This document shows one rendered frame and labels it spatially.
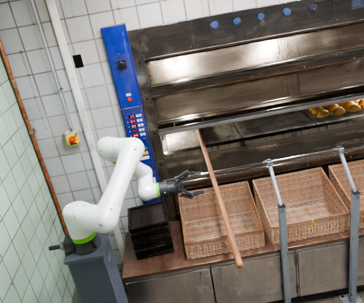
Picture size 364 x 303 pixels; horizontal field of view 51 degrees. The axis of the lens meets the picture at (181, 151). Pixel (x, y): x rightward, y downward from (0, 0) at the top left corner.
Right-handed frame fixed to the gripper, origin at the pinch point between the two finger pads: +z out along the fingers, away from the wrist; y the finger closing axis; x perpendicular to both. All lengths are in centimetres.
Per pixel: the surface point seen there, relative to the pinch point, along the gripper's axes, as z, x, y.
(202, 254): -6, -3, 58
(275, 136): 63, -52, 1
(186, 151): -5, -51, 0
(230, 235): 8, 59, -1
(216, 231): 7, -28, 59
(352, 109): 129, -68, -4
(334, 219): 87, -3, 47
